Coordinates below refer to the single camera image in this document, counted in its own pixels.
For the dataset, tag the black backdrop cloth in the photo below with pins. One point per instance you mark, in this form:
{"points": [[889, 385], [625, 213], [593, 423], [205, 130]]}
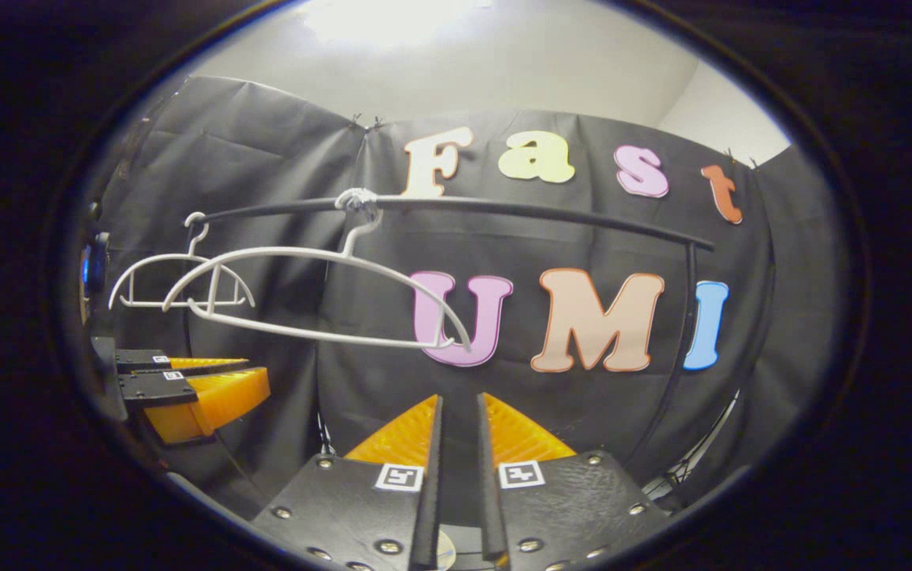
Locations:
{"points": [[266, 159]]}

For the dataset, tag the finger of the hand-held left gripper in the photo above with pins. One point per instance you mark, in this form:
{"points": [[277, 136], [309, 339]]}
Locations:
{"points": [[159, 388], [143, 362]]}

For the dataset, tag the black clothes rack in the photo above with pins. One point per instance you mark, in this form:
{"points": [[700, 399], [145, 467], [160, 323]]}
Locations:
{"points": [[551, 212]]}

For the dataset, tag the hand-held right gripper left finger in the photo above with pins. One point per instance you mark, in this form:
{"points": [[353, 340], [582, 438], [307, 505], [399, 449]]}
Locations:
{"points": [[345, 515]]}

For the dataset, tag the white plastic hanger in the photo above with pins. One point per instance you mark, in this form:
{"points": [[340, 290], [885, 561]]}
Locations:
{"points": [[143, 262]]}

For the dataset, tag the ceiling light panel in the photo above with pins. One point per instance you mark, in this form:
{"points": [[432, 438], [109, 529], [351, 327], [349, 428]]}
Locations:
{"points": [[392, 20]]}

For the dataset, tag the white hanger with wrapped hook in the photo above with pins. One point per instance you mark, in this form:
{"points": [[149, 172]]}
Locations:
{"points": [[358, 200]]}

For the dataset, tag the pale yellow laundry hamper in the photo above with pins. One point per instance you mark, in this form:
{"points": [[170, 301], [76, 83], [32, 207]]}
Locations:
{"points": [[446, 549]]}

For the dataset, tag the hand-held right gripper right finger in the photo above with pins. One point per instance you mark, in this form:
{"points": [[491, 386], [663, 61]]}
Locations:
{"points": [[575, 515]]}

